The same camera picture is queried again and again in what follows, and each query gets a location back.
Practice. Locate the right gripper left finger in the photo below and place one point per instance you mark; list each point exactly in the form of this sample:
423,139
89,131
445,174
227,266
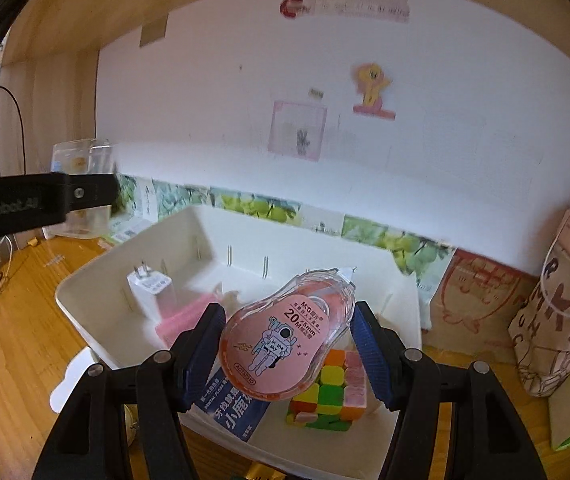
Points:
199,353

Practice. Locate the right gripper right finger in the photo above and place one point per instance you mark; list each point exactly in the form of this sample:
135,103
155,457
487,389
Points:
380,350

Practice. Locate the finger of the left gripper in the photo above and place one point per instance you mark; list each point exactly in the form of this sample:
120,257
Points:
88,191

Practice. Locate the pink comb with cap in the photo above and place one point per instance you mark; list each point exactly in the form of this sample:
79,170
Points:
185,318

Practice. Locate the colourful rubik's cube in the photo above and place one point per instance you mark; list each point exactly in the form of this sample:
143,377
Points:
337,398

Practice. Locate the pink correction tape dispenser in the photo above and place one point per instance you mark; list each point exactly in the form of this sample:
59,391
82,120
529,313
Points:
273,348

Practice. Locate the white 80W charger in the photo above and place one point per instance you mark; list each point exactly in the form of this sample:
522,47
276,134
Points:
153,292

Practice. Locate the floss pick box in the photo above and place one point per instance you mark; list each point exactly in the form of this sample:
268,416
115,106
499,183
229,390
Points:
237,409

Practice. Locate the clear acrylic sticker block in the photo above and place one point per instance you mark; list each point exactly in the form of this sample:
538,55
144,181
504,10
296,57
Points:
86,162

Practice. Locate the green bottle gold cap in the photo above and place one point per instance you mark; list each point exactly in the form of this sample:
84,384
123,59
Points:
259,471

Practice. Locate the green leaf paper strip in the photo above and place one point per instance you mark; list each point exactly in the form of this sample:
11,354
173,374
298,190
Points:
153,200

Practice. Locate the white plastic storage bin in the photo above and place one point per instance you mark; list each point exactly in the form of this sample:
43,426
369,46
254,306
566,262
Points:
205,249

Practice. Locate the round beige lid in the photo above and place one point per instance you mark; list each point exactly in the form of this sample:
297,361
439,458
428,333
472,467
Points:
131,424

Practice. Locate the white stand piece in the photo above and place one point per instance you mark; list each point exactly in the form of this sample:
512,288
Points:
74,371

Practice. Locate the lettered canvas bag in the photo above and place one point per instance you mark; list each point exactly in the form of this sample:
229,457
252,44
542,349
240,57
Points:
540,330

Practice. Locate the pink square wall sticker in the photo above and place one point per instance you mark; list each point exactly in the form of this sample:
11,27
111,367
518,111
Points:
297,130

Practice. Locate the yellow pony wall sticker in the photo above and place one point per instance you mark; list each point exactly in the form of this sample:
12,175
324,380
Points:
372,82

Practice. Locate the red wall sticker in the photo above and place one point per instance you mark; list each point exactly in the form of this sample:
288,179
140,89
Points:
292,9

